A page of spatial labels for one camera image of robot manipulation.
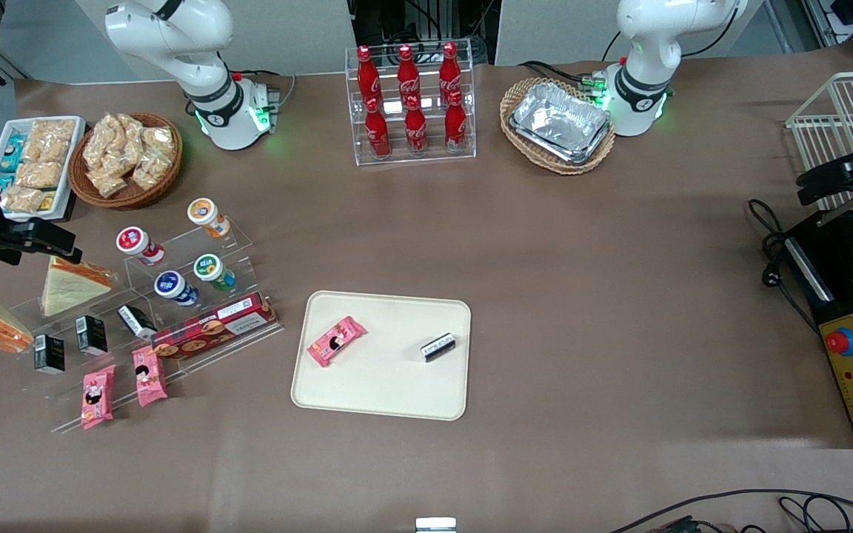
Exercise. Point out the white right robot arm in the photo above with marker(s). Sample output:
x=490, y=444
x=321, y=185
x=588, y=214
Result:
x=204, y=74

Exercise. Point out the white rectangular snack tray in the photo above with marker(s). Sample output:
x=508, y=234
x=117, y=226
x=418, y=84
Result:
x=75, y=159

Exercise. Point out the aluminium foil tray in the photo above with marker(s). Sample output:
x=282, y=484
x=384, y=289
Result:
x=578, y=157
x=560, y=118

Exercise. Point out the beige serving tray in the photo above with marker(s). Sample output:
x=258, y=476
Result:
x=389, y=377

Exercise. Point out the beige cracker packet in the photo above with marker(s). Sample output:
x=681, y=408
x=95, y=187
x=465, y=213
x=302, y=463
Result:
x=54, y=129
x=21, y=199
x=45, y=150
x=38, y=175

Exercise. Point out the black tabletop machine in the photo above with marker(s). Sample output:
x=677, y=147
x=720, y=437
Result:
x=837, y=259

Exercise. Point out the red lid yogurt cup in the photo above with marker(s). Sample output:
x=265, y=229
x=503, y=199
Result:
x=134, y=242

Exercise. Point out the clear bag of crackers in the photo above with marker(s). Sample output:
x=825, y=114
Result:
x=130, y=155
x=108, y=182
x=99, y=142
x=158, y=141
x=124, y=126
x=151, y=172

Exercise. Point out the small black box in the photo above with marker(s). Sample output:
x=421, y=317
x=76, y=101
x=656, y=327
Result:
x=91, y=335
x=438, y=347
x=136, y=320
x=49, y=354

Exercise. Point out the blue lid yogurt cup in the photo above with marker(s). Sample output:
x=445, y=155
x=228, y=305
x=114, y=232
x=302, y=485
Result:
x=169, y=284

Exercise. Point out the round wicker basket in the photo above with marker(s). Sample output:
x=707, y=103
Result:
x=167, y=181

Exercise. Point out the clear acrylic tiered stand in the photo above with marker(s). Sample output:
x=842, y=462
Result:
x=197, y=244

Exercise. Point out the orange lid yogurt cup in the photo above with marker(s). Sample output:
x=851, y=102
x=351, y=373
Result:
x=204, y=212

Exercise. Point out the pink snack packet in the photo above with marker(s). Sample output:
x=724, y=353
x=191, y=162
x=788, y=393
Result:
x=98, y=396
x=336, y=342
x=149, y=376

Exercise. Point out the green lid yogurt cup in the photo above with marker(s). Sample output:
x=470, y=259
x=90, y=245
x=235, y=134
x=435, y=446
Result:
x=209, y=268

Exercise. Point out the red emergency stop button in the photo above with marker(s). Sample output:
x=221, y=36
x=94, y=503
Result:
x=841, y=341

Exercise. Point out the red tartan cookie box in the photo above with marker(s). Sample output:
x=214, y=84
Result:
x=212, y=327

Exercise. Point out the oval wicker basket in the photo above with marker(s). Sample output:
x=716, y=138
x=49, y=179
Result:
x=530, y=159

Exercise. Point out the red cola bottle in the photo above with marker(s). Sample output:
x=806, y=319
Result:
x=367, y=78
x=416, y=132
x=455, y=126
x=408, y=74
x=450, y=72
x=378, y=133

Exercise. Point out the clear acrylic bottle rack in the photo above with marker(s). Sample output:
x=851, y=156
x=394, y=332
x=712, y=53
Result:
x=434, y=157

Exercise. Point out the small silver device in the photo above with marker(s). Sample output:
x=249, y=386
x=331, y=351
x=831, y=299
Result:
x=435, y=525

